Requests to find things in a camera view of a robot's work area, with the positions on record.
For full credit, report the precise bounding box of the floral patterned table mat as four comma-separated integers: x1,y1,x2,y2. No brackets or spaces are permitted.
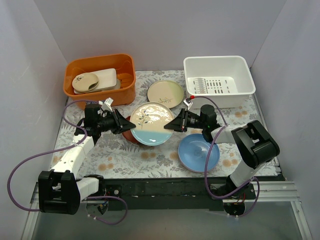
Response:
55,70,278,179

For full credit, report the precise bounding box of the white rectangular dish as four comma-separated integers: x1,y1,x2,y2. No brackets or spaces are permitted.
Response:
73,68,121,95

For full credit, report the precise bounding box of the cream blue tree plate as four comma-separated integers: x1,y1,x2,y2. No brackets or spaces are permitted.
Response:
130,102,174,146

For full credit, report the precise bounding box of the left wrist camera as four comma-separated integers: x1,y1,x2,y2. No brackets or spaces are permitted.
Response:
98,97,114,112

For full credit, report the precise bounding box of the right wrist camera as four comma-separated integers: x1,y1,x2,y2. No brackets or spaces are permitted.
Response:
183,95,195,111

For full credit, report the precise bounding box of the white plastic bin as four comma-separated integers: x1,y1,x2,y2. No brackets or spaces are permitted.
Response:
183,55,256,109

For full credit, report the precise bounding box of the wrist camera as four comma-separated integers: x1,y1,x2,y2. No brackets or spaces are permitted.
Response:
183,95,195,111
98,97,114,112

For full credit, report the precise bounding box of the cream green twig plate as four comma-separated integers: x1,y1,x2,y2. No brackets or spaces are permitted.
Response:
147,80,184,109

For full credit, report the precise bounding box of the light blue plate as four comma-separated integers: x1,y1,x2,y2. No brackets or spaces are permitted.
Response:
178,133,211,173

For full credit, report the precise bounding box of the orange plastic tub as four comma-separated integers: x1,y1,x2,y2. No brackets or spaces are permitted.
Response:
63,53,136,110

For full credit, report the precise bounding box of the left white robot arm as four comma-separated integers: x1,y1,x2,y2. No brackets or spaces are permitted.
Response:
38,103,136,215

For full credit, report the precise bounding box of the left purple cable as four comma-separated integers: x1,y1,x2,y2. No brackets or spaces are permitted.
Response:
6,99,129,225

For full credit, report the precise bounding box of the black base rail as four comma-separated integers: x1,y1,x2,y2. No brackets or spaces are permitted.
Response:
77,174,286,212

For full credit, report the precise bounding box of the pink plate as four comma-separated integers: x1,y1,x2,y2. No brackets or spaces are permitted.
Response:
179,159,202,173

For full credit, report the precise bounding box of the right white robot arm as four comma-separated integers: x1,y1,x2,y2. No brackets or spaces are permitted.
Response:
164,104,280,200

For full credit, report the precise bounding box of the cream round plate with bird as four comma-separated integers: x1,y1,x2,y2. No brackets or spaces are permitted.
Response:
72,72,99,92

